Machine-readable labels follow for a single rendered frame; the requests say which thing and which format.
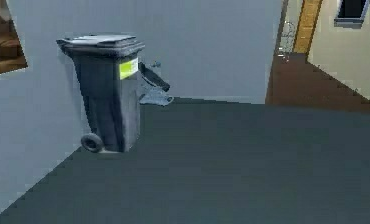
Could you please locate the brown framed wall picture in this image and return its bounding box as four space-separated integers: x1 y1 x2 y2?
0 0 29 77

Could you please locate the grey wire rack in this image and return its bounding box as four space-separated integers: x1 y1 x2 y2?
276 20 298 63

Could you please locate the dark window with grey frame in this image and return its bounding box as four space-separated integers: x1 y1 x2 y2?
333 0 370 29

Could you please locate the grey exercise machine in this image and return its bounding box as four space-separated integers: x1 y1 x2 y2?
138 60 175 107

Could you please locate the yellow wooden room door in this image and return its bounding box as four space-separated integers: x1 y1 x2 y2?
292 0 324 55

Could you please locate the dark blue wheelie bin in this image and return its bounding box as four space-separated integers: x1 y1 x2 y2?
55 33 146 154

